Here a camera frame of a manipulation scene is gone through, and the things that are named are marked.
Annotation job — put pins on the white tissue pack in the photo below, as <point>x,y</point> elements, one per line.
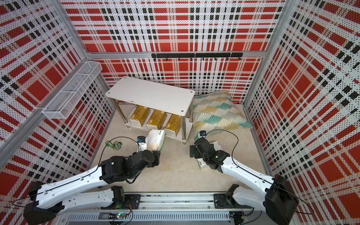
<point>201,163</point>
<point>217,145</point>
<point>155,140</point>

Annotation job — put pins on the green figure keychain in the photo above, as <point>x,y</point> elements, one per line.
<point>116,146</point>

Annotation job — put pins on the black wall hook rail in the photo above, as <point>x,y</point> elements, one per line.
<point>167,56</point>

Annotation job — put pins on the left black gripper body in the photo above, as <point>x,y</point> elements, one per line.
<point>155,162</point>

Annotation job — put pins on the gold tissue pack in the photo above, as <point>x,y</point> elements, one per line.
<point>156,120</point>
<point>173,126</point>
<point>139,116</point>

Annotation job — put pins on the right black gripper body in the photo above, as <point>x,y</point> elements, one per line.
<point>197,154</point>

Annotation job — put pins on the white wire mesh basket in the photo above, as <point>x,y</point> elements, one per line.
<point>62,105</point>

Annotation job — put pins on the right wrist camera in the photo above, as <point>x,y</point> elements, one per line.
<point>202,133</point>

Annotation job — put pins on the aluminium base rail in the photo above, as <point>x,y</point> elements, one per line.
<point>162,208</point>

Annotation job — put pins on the white two-tier shelf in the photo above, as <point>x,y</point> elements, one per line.
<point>128,93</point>

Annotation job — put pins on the green circuit board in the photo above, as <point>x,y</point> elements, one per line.
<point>116,216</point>

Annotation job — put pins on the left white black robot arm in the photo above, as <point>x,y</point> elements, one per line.
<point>50,200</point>

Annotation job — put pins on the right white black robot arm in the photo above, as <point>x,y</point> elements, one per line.
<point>275,196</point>

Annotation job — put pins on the green gold patterned cushion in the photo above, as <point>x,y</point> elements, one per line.
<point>216,112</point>

